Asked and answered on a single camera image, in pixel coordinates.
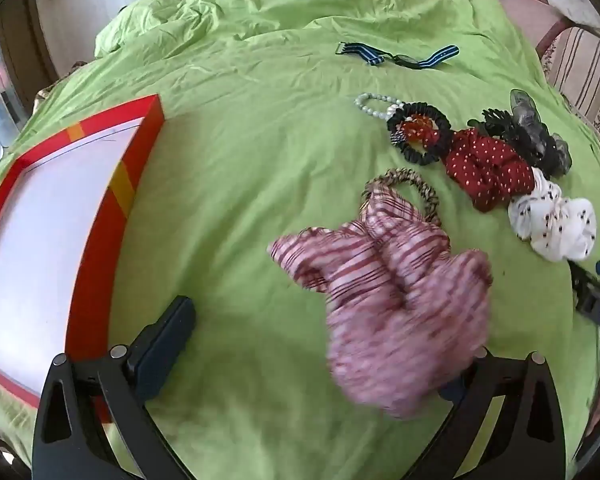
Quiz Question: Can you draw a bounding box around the black claw clip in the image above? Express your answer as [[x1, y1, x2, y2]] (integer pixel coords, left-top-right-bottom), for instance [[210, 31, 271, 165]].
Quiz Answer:
[[467, 107, 561, 177]]

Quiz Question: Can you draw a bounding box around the green bed sheet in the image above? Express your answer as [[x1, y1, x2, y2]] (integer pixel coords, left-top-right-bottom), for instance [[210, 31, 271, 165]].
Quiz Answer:
[[0, 0, 600, 480]]

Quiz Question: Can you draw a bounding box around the red cardboard box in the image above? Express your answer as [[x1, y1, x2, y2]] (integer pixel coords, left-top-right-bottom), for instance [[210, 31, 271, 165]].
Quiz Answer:
[[0, 94, 167, 408]]

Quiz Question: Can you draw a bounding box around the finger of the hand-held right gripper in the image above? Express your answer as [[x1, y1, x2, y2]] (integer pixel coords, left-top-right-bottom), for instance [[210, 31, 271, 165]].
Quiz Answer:
[[570, 259, 600, 311]]

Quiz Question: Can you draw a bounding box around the white dotted scrunchie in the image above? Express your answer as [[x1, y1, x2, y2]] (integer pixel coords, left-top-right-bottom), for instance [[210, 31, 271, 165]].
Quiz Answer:
[[508, 167, 597, 262]]

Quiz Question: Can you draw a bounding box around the pink striped scrunchie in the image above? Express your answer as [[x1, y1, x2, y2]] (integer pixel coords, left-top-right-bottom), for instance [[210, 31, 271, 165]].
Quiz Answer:
[[267, 187, 495, 421]]

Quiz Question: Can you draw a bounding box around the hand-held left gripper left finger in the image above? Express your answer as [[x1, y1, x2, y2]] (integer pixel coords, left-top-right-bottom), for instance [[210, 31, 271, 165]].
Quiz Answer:
[[32, 295, 197, 480]]

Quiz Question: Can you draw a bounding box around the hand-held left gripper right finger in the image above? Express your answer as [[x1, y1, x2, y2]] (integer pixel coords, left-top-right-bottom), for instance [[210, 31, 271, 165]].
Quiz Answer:
[[420, 347, 566, 480]]

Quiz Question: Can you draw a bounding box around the striped floral mattress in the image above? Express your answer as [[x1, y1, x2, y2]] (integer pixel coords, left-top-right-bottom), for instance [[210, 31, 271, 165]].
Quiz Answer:
[[535, 25, 600, 181]]

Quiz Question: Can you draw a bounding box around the grey transparent claw clip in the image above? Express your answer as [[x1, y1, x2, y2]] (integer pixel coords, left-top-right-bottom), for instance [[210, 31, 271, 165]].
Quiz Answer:
[[510, 88, 573, 176]]

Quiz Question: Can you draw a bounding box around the red polka dot scrunchie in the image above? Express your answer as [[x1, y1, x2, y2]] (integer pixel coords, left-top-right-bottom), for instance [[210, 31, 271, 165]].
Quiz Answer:
[[445, 129, 537, 212]]

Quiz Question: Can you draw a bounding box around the blue striped strap watch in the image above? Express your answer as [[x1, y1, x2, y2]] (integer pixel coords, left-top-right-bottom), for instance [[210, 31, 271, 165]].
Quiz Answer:
[[336, 41, 460, 69]]

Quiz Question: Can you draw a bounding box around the leopard print hair tie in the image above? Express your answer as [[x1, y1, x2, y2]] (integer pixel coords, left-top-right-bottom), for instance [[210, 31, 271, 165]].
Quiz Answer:
[[364, 168, 443, 226]]

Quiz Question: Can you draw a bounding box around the pink pillow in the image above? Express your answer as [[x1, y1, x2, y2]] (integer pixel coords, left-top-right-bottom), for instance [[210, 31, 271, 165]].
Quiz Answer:
[[495, 0, 566, 56]]

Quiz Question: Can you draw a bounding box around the black scrunchie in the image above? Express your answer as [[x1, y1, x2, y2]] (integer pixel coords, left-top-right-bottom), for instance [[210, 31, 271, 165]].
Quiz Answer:
[[386, 101, 452, 166]]

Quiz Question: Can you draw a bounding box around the white pearl bracelet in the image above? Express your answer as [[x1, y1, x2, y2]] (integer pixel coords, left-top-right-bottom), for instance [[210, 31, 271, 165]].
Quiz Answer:
[[354, 92, 406, 121]]

